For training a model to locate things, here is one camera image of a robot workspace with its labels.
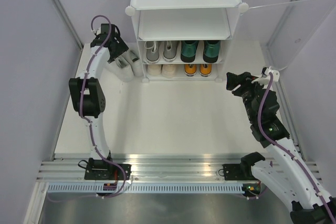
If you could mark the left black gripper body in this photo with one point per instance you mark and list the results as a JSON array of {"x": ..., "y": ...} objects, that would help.
[{"x": 116, "y": 36}]

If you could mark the beige lace sneaker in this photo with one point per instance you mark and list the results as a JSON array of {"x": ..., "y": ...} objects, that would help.
[
  {"x": 169, "y": 70},
  {"x": 154, "y": 71}
]

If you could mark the white slotted cable duct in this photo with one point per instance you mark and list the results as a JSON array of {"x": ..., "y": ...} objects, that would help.
[{"x": 221, "y": 188}]

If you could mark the orange canvas sneaker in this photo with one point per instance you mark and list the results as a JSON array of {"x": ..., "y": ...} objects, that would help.
[
  {"x": 190, "y": 69},
  {"x": 205, "y": 70}
]

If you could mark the translucent cabinet door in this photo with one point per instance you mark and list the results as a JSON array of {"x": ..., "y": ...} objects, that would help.
[{"x": 272, "y": 35}]

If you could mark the green heeled shoe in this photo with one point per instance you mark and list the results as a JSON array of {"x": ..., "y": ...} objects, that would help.
[
  {"x": 211, "y": 51},
  {"x": 188, "y": 50}
]

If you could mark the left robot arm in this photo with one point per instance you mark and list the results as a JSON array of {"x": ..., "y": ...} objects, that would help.
[{"x": 89, "y": 101}]

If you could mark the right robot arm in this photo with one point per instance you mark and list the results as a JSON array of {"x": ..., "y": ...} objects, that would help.
[{"x": 299, "y": 190}]

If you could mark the white sneaker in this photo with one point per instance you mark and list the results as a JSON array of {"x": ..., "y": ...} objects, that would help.
[
  {"x": 121, "y": 69},
  {"x": 134, "y": 61}
]

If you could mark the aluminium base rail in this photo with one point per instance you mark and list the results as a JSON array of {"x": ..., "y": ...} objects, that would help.
[{"x": 145, "y": 168}]

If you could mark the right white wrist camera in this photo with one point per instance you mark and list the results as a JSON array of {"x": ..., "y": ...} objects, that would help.
[{"x": 266, "y": 75}]

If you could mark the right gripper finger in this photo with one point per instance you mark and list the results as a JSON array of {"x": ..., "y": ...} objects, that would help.
[
  {"x": 234, "y": 80},
  {"x": 239, "y": 90}
]

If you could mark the white plastic shoe cabinet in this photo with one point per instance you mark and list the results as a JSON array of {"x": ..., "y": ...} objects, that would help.
[{"x": 164, "y": 20}]

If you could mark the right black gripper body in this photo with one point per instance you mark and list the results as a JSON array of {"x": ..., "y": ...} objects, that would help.
[{"x": 248, "y": 94}]

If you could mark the grey canvas sneaker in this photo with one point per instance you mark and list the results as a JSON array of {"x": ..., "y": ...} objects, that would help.
[
  {"x": 152, "y": 51},
  {"x": 170, "y": 50}
]

